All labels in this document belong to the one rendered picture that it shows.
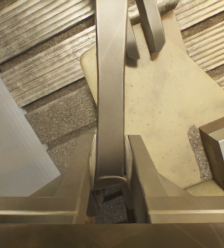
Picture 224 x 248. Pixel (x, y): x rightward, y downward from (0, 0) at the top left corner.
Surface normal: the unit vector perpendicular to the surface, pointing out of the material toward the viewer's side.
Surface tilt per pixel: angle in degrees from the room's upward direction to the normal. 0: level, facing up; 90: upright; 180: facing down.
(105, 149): 0
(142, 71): 0
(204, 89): 0
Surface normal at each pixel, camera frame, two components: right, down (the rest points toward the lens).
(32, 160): 0.80, -0.20
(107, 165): 0.01, 0.30
